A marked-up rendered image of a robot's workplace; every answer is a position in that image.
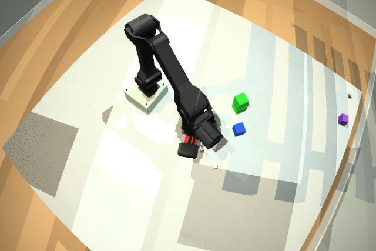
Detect purple cube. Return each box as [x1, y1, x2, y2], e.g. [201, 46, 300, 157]
[338, 113, 348, 126]

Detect green block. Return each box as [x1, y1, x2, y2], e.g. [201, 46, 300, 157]
[233, 93, 249, 110]
[232, 103, 247, 115]

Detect blue cube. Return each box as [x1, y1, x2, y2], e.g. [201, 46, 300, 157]
[232, 122, 246, 137]

